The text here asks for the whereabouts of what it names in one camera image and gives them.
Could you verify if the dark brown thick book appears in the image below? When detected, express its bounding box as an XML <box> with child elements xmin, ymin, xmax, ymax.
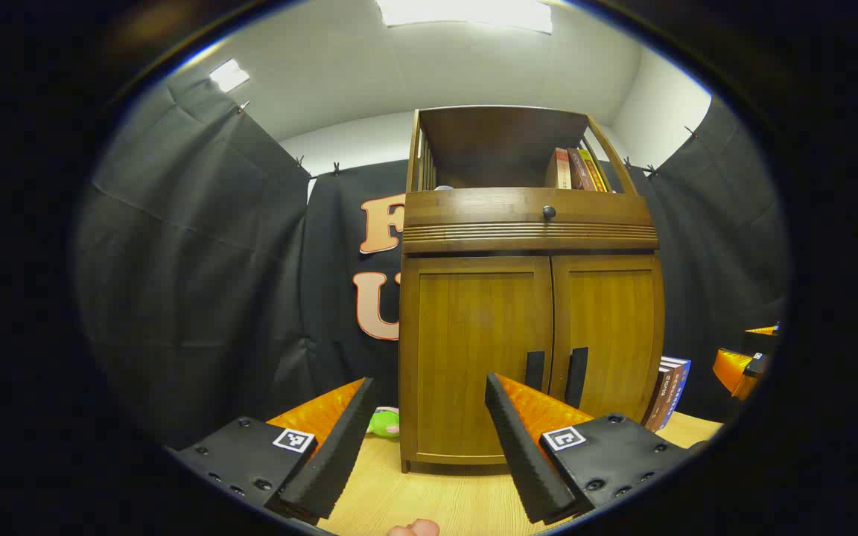
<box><xmin>643</xmin><ymin>357</ymin><xmax>673</xmax><ymax>430</ymax></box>

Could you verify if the large ceiling light panel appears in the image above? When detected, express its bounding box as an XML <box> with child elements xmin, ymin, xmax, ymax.
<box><xmin>375</xmin><ymin>0</ymin><xmax>553</xmax><ymax>35</ymax></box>

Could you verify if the wooden shoe cabinet door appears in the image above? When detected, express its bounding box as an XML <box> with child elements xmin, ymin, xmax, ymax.
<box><xmin>550</xmin><ymin>255</ymin><xmax>665</xmax><ymax>427</ymax></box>
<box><xmin>404</xmin><ymin>256</ymin><xmax>554</xmax><ymax>459</ymax></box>

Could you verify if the small ceiling light panel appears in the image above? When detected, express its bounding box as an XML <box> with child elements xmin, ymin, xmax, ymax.
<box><xmin>209</xmin><ymin>59</ymin><xmax>250</xmax><ymax>93</ymax></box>

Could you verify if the black backdrop cloth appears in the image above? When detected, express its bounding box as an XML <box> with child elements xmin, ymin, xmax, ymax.
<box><xmin>75</xmin><ymin>71</ymin><xmax>791</xmax><ymax>451</ymax></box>

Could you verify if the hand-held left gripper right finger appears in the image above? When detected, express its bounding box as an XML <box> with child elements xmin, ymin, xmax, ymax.
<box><xmin>484</xmin><ymin>373</ymin><xmax>709</xmax><ymax>526</ymax></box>

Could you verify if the wooden double-door shoe cabinet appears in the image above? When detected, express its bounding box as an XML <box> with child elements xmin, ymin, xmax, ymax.
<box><xmin>398</xmin><ymin>105</ymin><xmax>667</xmax><ymax>475</ymax></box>

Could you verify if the yellow small book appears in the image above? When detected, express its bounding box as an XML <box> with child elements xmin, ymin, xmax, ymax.
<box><xmin>578</xmin><ymin>149</ymin><xmax>611</xmax><ymax>194</ymax></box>

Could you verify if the wooden cabinet drawer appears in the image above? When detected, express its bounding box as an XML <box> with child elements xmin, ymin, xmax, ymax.
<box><xmin>402</xmin><ymin>188</ymin><xmax>660</xmax><ymax>255</ymax></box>

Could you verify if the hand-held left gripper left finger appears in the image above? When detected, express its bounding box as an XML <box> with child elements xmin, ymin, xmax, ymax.
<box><xmin>168</xmin><ymin>377</ymin><xmax>376</xmax><ymax>522</ymax></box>

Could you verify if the red-brown thick book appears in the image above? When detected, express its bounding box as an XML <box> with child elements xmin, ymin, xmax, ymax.
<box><xmin>651</xmin><ymin>360</ymin><xmax>683</xmax><ymax>433</ymax></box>

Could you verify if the green plush toy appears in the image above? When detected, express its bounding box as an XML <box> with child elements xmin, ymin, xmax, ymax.
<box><xmin>367</xmin><ymin>406</ymin><xmax>401</xmax><ymax>438</ymax></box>

